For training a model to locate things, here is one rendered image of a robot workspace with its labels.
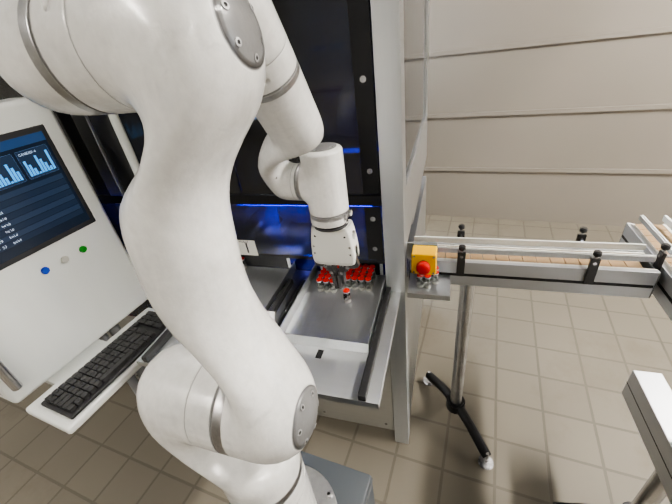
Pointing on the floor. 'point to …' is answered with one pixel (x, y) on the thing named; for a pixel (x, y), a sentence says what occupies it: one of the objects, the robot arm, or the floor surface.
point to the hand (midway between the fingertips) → (339, 279)
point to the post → (393, 187)
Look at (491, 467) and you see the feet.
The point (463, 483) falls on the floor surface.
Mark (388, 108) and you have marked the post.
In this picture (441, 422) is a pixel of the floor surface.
